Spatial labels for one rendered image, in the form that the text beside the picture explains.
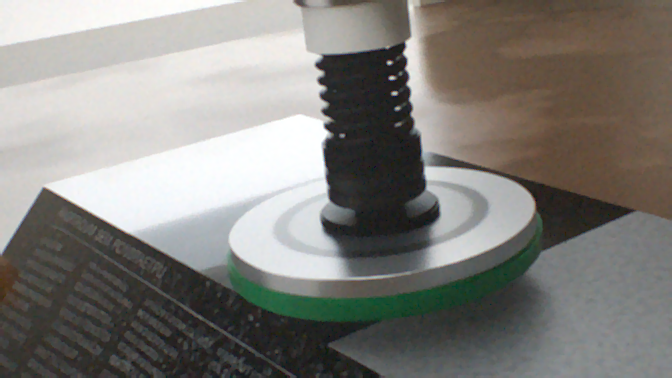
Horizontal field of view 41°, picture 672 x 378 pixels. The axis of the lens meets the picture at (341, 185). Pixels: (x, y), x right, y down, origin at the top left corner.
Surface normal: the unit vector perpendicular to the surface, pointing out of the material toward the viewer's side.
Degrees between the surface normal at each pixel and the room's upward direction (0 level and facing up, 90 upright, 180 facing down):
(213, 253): 0
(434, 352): 0
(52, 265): 45
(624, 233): 0
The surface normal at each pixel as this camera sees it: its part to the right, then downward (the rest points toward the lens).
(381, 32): 0.44, 0.22
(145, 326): -0.66, -0.48
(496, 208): -0.13, -0.94
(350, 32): -0.12, 0.32
